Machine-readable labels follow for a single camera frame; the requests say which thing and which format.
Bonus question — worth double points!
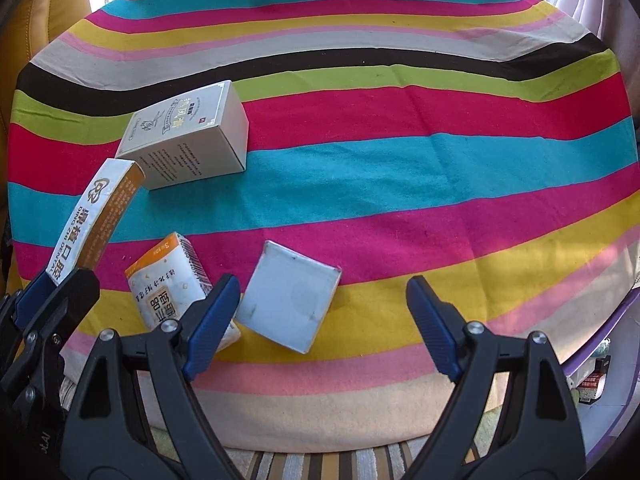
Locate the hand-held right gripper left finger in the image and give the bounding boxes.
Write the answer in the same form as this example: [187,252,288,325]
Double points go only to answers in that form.
[60,274,251,480]

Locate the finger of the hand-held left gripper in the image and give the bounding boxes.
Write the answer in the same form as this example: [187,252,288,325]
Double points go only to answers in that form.
[0,267,101,411]
[0,272,53,356]

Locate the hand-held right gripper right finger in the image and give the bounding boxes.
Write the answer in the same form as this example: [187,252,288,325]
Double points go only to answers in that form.
[400,275,587,480]

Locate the plain white square box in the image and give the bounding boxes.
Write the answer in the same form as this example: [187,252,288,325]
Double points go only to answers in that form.
[235,240,342,354]

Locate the long white orange box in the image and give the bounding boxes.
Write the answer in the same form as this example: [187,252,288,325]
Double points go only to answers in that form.
[45,158,146,286]

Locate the purple cardboard box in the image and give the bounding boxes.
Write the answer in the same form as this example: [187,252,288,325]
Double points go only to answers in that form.
[562,280,640,466]

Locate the orange white packet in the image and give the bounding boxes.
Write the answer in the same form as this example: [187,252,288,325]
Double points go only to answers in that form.
[125,231,242,351]

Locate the colourful striped cloth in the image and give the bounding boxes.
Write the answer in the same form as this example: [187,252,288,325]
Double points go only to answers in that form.
[7,0,640,453]

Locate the small red label box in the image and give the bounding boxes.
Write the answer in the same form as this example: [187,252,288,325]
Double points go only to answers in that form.
[575,352,613,406]

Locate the beige striped cushion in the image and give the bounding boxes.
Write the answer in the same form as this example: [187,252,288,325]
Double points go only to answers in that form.
[145,395,501,480]

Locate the white box gold print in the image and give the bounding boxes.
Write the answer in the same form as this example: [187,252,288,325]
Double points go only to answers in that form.
[115,80,249,191]

